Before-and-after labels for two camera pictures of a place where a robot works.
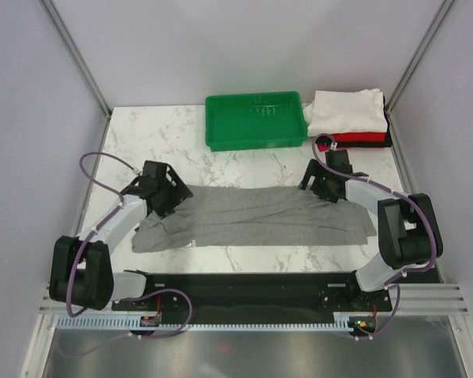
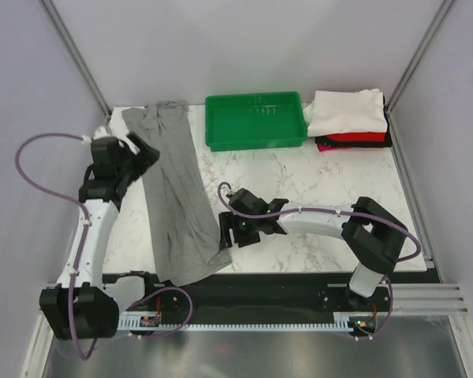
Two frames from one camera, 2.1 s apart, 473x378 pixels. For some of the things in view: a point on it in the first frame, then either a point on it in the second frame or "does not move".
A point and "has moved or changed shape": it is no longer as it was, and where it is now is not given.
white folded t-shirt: [346, 112] does not move
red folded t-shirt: [365, 136] does not move
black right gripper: [311, 170] → [226, 222]
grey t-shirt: [255, 216] has moved or changed shape
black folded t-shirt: [383, 143] does not move
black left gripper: [180, 192] → [145, 158]
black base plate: [257, 293] does not move
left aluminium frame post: [78, 58] does not move
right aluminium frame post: [445, 7] does not move
